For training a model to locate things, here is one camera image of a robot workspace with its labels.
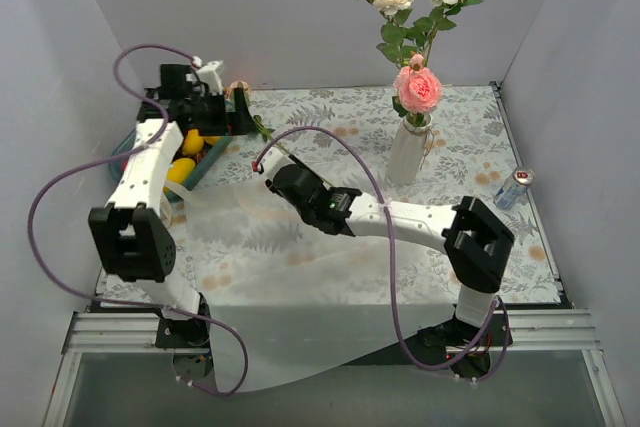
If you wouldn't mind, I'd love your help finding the white wrapping paper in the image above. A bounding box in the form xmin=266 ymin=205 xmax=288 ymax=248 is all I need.
xmin=185 ymin=180 xmax=453 ymax=392

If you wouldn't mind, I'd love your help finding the cream printed ribbon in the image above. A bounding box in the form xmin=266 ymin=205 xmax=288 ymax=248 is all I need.
xmin=158 ymin=179 xmax=209 ymax=223

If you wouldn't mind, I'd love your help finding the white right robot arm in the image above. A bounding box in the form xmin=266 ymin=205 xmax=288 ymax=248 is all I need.
xmin=254 ymin=160 xmax=514 ymax=345

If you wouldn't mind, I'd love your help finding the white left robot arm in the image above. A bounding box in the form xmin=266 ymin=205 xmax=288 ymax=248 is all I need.
xmin=88 ymin=57 xmax=256 ymax=347

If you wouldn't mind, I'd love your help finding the white ribbed ceramic vase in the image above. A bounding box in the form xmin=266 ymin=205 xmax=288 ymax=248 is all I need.
xmin=386 ymin=114 xmax=434 ymax=185

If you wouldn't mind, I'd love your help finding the yellow lemon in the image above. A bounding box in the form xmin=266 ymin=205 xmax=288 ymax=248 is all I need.
xmin=182 ymin=129 xmax=205 ymax=157

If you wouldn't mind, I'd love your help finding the teal plastic fruit tray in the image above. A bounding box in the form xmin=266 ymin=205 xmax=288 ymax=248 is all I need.
xmin=108 ymin=96 xmax=240 ymax=203

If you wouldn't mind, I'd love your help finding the yellow mango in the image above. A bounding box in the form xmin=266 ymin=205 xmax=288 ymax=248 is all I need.
xmin=166 ymin=157 xmax=196 ymax=190

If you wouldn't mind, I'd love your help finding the floral patterned table mat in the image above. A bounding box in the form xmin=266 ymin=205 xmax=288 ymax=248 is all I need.
xmin=94 ymin=85 xmax=564 ymax=306

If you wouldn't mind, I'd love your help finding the blue and white drink can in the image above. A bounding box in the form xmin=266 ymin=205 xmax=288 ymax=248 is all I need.
xmin=493 ymin=168 xmax=535 ymax=210

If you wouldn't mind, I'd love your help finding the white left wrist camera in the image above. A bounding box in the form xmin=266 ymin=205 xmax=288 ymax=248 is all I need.
xmin=191 ymin=56 xmax=224 ymax=95

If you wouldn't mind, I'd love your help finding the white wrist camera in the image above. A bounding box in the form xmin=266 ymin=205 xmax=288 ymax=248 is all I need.
xmin=252 ymin=147 xmax=294 ymax=181
xmin=191 ymin=56 xmax=224 ymax=95

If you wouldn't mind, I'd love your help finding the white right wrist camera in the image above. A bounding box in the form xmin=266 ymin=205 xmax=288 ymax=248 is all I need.
xmin=252 ymin=147 xmax=294 ymax=181

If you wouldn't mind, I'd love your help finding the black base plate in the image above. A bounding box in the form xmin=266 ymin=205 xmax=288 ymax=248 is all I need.
xmin=154 ymin=291 xmax=576 ymax=373

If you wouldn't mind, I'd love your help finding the aluminium frame rail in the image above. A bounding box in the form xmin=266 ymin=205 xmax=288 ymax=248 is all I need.
xmin=444 ymin=309 xmax=606 ymax=352

